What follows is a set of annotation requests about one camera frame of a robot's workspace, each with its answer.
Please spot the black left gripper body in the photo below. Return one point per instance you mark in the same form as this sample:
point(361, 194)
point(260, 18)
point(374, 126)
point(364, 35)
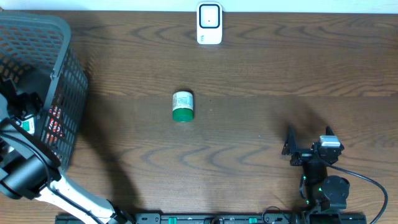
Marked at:
point(15, 107)

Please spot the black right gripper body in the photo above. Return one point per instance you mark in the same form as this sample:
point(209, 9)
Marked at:
point(302, 157)

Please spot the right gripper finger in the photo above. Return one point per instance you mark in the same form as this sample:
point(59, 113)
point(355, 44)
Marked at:
point(329, 131)
point(290, 145)

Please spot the white green carton box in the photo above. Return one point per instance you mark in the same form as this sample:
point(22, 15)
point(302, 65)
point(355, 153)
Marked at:
point(28, 125)

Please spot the orange snack bar wrapper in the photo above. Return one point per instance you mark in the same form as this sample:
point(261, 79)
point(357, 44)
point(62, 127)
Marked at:
point(55, 124)

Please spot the green lid white jar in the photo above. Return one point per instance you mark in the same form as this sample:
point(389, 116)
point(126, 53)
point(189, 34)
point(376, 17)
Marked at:
point(182, 106)

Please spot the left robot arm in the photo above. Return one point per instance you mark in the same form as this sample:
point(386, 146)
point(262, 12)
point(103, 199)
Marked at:
point(29, 169)

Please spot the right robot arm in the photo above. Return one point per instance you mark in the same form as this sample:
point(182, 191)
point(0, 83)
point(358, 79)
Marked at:
point(325, 194)

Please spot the white barcode scanner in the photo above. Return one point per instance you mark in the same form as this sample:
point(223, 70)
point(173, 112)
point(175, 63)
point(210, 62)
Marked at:
point(209, 23)

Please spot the grey plastic basket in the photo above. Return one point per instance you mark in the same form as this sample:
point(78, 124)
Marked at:
point(37, 56)

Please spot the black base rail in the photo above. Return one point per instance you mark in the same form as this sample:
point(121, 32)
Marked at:
point(272, 218)

